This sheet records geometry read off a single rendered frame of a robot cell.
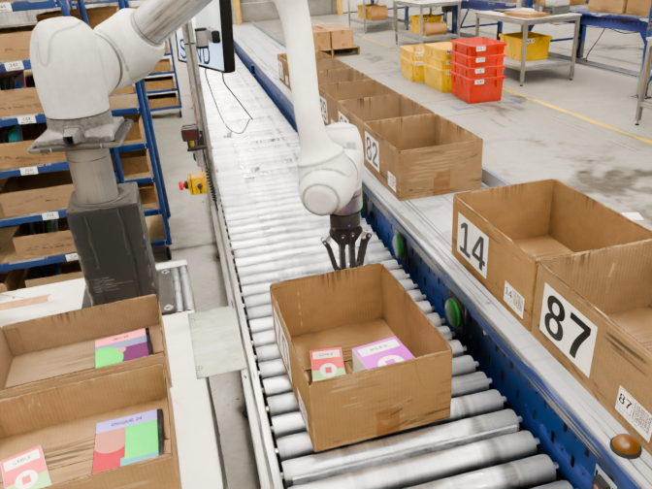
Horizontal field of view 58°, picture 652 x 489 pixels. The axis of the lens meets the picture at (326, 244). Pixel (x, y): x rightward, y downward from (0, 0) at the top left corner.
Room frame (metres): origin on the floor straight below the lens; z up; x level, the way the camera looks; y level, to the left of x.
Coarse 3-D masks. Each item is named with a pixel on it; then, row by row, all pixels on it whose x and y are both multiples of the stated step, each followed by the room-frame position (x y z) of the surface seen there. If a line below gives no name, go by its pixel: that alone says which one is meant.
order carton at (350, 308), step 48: (288, 288) 1.25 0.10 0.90; (336, 288) 1.28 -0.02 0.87; (384, 288) 1.29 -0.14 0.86; (288, 336) 1.02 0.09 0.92; (336, 336) 1.23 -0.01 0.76; (384, 336) 1.22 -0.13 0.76; (432, 336) 1.02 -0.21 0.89; (336, 384) 0.87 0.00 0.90; (384, 384) 0.89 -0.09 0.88; (432, 384) 0.92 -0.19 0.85; (336, 432) 0.87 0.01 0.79; (384, 432) 0.90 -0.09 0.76
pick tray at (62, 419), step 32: (64, 384) 1.00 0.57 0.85; (96, 384) 1.02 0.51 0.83; (128, 384) 1.03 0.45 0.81; (160, 384) 1.05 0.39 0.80; (0, 416) 0.96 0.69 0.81; (32, 416) 0.98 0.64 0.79; (64, 416) 0.99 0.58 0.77; (96, 416) 1.00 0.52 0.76; (0, 448) 0.93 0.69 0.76; (64, 448) 0.91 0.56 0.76; (0, 480) 0.84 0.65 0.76; (64, 480) 0.83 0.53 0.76; (96, 480) 0.75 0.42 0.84; (128, 480) 0.76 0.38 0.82; (160, 480) 0.78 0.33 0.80
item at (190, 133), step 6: (186, 126) 2.15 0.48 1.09; (192, 126) 2.14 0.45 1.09; (180, 132) 2.13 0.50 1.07; (186, 132) 2.11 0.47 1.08; (192, 132) 2.11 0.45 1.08; (198, 132) 2.12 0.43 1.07; (186, 138) 2.11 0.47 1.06; (192, 138) 2.11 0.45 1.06; (198, 138) 2.12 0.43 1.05; (192, 144) 2.15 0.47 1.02; (192, 150) 2.16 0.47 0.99
